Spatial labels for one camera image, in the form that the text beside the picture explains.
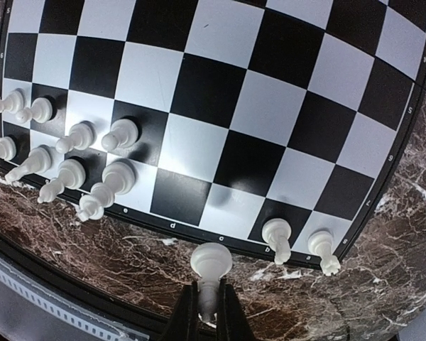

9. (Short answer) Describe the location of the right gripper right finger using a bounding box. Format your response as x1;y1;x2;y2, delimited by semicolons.
218;280;256;341

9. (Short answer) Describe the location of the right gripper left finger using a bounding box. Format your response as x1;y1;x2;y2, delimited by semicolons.
158;281;200;341

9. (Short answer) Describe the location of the white rook corner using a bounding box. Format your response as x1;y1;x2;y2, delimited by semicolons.
0;136;16;161
307;230;341;276

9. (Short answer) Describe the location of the white pawn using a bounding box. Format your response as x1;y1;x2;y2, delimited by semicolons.
0;89;25;114
16;97;53;124
102;119;139;152

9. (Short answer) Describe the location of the black white chessboard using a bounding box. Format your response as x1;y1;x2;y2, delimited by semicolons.
0;1;426;269

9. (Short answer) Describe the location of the black front rail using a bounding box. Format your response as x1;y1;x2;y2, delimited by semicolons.
0;230;221;338

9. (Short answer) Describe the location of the white slotted cable duct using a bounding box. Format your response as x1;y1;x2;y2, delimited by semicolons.
0;259;150;340

